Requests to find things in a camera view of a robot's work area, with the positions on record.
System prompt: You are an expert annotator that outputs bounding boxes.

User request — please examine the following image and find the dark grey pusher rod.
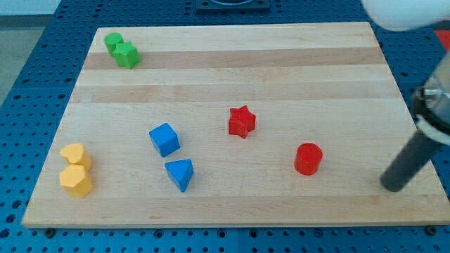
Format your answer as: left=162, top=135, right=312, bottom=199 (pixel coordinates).
left=380, top=130, right=442, bottom=192

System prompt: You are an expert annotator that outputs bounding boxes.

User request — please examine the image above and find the yellow hexagon block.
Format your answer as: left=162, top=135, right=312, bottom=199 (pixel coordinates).
left=59, top=164, right=94, bottom=197

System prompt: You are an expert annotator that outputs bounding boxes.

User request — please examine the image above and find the blue triangle block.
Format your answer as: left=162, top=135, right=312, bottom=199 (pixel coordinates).
left=165, top=159, right=194, bottom=193

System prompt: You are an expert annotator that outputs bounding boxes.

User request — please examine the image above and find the green cylinder block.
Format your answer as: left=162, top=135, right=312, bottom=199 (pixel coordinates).
left=103, top=32, right=124, bottom=56

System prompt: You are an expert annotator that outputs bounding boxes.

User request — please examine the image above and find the blue cube block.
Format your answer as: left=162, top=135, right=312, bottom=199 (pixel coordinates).
left=149, top=123, right=180, bottom=157

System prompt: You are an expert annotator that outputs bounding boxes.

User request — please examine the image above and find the yellow heart block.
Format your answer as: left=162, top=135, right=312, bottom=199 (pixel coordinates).
left=60, top=143, right=91, bottom=171

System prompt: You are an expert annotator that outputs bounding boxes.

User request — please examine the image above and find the wooden board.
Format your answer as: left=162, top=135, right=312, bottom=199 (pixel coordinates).
left=22, top=22, right=449, bottom=228

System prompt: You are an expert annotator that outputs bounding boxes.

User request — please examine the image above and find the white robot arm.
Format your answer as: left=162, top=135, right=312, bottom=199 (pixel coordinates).
left=361, top=0, right=449, bottom=145

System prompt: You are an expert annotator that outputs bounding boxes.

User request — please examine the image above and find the red cylinder block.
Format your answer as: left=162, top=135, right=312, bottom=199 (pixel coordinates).
left=294, top=143, right=323, bottom=176

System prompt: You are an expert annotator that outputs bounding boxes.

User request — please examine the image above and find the green star block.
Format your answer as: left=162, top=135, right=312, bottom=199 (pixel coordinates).
left=112, top=41, right=141, bottom=69

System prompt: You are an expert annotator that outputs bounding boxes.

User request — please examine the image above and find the red star block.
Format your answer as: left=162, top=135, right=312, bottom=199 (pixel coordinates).
left=228, top=105, right=256, bottom=139

